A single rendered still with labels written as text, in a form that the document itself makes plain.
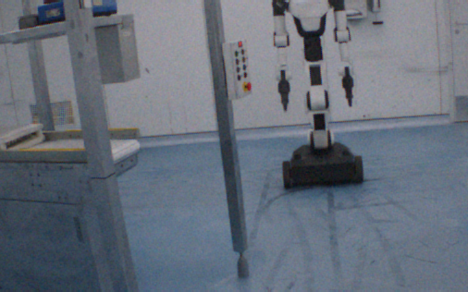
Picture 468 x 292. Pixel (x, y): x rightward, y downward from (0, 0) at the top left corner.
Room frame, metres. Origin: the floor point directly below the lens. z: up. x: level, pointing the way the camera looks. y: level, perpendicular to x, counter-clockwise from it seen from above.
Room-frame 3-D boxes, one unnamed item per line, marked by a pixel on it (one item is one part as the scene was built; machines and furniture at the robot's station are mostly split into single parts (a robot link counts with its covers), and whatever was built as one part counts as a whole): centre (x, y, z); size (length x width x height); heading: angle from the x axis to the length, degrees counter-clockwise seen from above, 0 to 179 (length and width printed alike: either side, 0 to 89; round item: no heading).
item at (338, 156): (3.92, -0.63, 0.19); 0.64 x 0.52 x 0.33; 171
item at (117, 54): (1.86, 0.43, 1.20); 0.22 x 0.11 x 0.20; 67
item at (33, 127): (1.93, 0.92, 0.95); 0.25 x 0.24 x 0.02; 157
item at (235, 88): (2.46, -0.03, 1.03); 0.17 x 0.06 x 0.26; 157
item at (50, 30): (1.81, 0.67, 1.31); 0.62 x 0.38 x 0.04; 67
